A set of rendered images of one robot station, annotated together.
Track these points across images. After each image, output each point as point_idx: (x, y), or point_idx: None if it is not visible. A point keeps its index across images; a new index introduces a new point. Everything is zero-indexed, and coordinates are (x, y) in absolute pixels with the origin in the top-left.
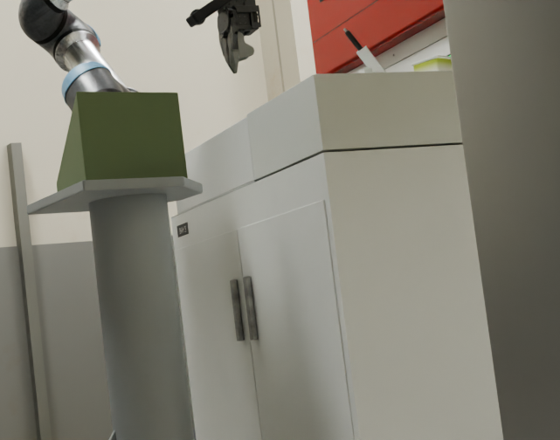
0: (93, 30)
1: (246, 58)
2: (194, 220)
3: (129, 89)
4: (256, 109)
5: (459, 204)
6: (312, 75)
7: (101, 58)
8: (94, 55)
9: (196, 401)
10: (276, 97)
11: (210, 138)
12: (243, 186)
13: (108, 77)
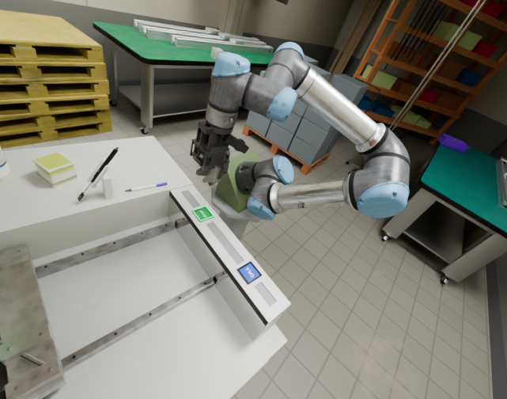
0: (373, 186)
1: (203, 181)
2: None
3: (272, 184)
4: (185, 175)
5: None
6: (153, 136)
7: (318, 183)
8: (322, 180)
9: None
10: (172, 158)
11: (228, 227)
12: None
13: (266, 161)
